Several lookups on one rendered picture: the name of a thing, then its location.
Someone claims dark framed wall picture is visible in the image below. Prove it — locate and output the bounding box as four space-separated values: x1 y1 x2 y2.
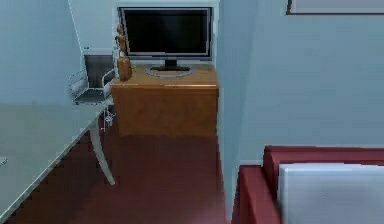
286 0 384 16

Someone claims black flat television set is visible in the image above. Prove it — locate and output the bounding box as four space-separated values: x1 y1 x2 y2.
118 6 214 72

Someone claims pale grey table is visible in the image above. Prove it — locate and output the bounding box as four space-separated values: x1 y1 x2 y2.
0 103 117 224

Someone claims grey metal office chair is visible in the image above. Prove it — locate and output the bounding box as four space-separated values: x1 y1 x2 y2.
68 54 117 133

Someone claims red sofa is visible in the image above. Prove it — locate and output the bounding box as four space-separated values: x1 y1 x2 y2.
231 145 384 224

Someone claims white sofa cushion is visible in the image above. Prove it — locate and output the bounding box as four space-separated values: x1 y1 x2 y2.
277 162 384 224

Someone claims orange wooden cabinet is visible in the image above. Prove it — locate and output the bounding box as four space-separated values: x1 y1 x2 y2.
110 64 220 138

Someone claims brown wooden figure statue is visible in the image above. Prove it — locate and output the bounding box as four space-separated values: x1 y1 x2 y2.
115 23 133 82

